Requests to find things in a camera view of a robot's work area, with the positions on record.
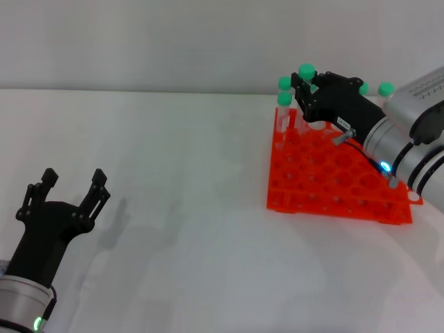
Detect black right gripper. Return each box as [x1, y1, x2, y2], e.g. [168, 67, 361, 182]
[290, 71, 388, 144]

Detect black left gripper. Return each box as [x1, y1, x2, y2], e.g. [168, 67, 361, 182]
[5, 168, 112, 289]

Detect orange test tube rack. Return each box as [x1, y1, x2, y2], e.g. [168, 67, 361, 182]
[265, 106, 425, 225]

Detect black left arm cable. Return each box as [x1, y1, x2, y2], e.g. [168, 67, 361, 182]
[43, 284, 58, 324]

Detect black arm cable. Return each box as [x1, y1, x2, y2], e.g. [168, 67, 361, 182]
[332, 127, 400, 190]
[43, 284, 58, 324]

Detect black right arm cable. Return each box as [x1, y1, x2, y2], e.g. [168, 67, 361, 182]
[332, 127, 400, 190]

